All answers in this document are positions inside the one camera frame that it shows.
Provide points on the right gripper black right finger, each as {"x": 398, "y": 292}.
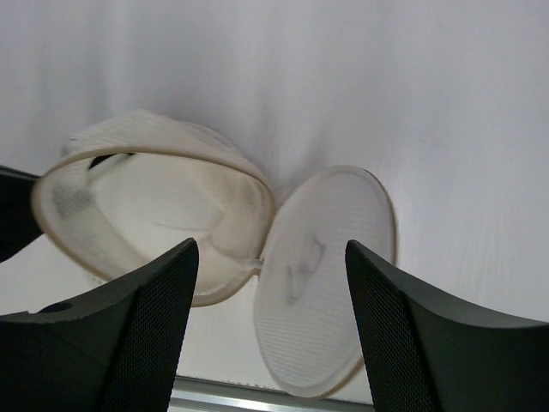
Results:
{"x": 428, "y": 350}

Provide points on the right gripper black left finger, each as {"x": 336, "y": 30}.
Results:
{"x": 114, "y": 348}

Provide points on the white mesh laundry bag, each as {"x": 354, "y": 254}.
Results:
{"x": 290, "y": 266}

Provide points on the aluminium front rail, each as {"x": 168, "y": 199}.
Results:
{"x": 202, "y": 395}

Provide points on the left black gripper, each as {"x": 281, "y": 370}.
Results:
{"x": 18, "y": 228}

